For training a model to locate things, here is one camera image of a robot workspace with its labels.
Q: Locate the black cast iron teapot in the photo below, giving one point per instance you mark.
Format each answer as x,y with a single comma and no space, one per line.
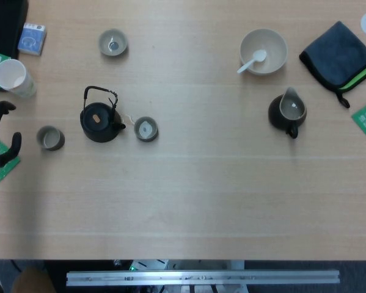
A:
97,122

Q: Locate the white plastic spoon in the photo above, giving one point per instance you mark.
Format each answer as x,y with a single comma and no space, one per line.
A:
259,55

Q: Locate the beige bowl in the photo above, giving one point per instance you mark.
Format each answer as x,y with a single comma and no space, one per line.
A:
271,45

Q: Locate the dark brown pouring pitcher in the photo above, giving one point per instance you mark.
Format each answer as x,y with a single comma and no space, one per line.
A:
274,113

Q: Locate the folded grey cloth green trim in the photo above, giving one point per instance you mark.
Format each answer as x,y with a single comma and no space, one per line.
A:
338,52

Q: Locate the aluminium rail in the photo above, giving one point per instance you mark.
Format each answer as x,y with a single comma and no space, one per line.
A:
201,277

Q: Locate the tall grey teacup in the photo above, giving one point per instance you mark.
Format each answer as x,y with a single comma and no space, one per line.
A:
49,138

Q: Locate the small cup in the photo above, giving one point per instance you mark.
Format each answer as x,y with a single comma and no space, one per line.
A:
146,129

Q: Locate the blue white small box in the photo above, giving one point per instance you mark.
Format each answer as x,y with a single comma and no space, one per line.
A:
32,39

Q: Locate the black tray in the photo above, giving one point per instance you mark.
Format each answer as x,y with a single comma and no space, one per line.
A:
2,24

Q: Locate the brown round stool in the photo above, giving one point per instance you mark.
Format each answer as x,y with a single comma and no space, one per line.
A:
33,282

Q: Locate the white paper cup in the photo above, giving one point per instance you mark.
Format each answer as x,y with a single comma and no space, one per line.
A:
10,74

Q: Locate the wide grey teacup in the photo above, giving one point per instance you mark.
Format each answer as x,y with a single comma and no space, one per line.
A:
112,42

